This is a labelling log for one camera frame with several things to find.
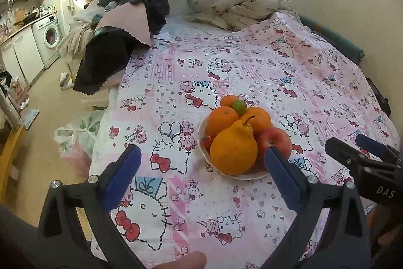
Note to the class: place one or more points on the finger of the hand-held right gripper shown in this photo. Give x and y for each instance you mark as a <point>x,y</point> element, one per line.
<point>373,144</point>
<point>343,154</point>

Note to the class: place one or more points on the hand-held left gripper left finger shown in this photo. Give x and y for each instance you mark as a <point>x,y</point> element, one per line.
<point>122,174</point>

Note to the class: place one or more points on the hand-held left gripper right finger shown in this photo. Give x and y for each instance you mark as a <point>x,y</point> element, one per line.
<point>283,177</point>

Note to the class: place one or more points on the white bowl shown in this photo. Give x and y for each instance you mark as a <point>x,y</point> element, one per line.
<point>248,175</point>

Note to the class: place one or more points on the red apple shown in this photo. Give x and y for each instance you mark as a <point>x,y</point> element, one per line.
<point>275,138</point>

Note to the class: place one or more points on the large bumpy orange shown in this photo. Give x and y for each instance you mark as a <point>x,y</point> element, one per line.
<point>234,151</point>

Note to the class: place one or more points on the green lime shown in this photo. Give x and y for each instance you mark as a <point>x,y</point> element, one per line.
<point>239,106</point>

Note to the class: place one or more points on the red cherry tomato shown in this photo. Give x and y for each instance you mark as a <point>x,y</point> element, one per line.
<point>206,143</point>

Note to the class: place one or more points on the small mandarin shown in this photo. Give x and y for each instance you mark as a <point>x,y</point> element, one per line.
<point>227,100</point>

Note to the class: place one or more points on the person's left hand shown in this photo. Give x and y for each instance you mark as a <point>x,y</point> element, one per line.
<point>185,261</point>

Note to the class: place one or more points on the black device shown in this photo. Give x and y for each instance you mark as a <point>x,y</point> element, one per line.
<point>379,97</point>

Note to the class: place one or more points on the white plastic bag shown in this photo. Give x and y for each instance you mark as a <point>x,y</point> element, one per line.
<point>78,136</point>

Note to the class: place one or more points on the round orange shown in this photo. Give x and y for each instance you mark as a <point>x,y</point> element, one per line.
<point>259,121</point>
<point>220,124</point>

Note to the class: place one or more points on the blue book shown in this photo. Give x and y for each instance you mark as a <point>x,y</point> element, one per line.
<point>30,118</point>

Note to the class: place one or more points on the green mattress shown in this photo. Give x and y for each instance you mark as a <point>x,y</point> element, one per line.
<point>340,39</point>

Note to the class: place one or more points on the pink printed blanket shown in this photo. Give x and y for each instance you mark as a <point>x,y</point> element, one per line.
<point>252,67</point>

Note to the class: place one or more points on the yellow wooden chair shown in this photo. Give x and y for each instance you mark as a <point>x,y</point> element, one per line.
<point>9,155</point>

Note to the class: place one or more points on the black and pink cloth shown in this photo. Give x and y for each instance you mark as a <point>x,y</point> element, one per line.
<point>104,58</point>

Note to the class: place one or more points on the person's dark clothing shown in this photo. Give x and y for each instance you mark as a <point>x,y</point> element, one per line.
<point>19,243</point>

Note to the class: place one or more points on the beige knitted cloth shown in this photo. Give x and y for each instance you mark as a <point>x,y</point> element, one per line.
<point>74,39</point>

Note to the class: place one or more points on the white washing machine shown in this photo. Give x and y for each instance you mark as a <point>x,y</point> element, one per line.
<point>48,36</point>

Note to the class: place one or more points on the white kitchen cabinet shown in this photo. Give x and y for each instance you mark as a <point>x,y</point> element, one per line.
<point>19,51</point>

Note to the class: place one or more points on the crumpled floral blanket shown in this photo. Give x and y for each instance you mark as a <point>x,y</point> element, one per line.
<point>239,4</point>

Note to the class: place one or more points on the black frying pan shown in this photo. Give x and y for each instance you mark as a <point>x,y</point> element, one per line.
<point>26,17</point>

